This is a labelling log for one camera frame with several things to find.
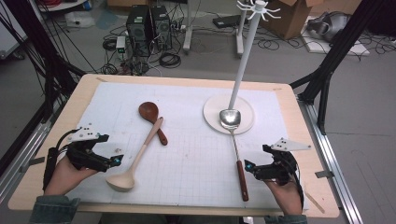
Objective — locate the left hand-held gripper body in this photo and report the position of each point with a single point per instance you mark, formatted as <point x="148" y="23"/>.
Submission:
<point x="82" y="154"/>

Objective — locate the dark brown wooden spoon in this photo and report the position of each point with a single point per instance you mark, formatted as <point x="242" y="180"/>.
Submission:
<point x="148" y="111"/>

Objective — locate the black flat device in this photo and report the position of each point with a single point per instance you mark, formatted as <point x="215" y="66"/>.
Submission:
<point x="227" y="21"/>

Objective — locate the clear plastic bag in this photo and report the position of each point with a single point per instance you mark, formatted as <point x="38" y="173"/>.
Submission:
<point x="79" y="20"/>

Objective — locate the white grid mat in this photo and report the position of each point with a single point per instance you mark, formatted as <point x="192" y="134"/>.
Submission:
<point x="193" y="161"/>

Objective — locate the grey table clamp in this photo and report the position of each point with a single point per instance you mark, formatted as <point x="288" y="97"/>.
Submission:
<point x="32" y="163"/>
<point x="324" y="174"/>

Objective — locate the black computer tower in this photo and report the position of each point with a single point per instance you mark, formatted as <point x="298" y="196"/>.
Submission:
<point x="138" y="31"/>
<point x="162" y="28"/>

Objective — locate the white low platform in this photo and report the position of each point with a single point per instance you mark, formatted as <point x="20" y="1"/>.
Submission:
<point x="62" y="7"/>

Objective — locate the white power strip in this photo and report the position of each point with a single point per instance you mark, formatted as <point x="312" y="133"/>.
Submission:
<point x="181" y="27"/>

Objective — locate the aluminium table rail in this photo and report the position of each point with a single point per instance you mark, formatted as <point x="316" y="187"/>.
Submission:
<point x="330" y="155"/>
<point x="21" y="158"/>

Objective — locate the white floor board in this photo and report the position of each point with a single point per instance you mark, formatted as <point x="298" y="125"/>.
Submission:
<point x="358" y="49"/>

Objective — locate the thin wooden strip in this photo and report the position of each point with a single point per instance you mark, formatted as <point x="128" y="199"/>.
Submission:
<point x="315" y="202"/>

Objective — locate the grey bag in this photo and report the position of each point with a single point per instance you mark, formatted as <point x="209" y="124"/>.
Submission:
<point x="330" y="26"/>

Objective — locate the person's left hand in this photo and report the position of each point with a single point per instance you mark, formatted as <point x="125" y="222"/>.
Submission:
<point x="63" y="180"/>

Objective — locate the closed cardboard box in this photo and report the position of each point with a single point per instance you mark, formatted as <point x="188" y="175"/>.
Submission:
<point x="124" y="2"/>

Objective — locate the person's right hand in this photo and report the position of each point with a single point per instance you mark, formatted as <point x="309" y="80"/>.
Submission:
<point x="289" y="199"/>

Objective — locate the white utensil rack with hooks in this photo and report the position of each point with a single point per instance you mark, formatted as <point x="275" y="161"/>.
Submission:
<point x="245" y="62"/>

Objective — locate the white stand leg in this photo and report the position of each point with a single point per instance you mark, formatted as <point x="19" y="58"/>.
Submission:
<point x="187" y="31"/>
<point x="239" y="46"/>

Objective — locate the white device with green display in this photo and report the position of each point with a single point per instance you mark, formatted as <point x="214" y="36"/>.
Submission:
<point x="120" y="43"/>

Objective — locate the beige ladle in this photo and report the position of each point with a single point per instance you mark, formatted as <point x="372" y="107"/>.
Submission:
<point x="121" y="182"/>

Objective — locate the black metal frame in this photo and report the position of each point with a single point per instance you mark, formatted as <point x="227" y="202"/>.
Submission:
<point x="40" y="46"/>
<point x="339" y="49"/>

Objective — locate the large open cardboard box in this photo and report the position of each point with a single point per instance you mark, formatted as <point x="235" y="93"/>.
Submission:
<point x="289" y="18"/>

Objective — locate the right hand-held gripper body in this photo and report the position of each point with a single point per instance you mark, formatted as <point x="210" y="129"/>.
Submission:
<point x="281" y="171"/>

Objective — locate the white wheeled cabinet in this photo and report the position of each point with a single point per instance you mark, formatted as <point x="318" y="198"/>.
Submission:
<point x="9" y="37"/>

